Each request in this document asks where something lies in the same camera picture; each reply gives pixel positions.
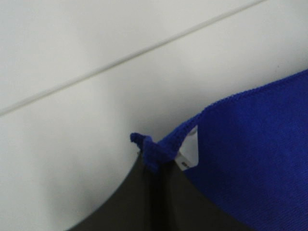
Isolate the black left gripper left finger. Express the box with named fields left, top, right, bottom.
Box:
left=69, top=153, right=151, bottom=231

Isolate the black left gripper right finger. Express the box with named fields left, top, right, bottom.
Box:
left=160, top=162, right=250, bottom=231

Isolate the blue towel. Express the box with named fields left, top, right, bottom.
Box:
left=130, top=71, right=308, bottom=231

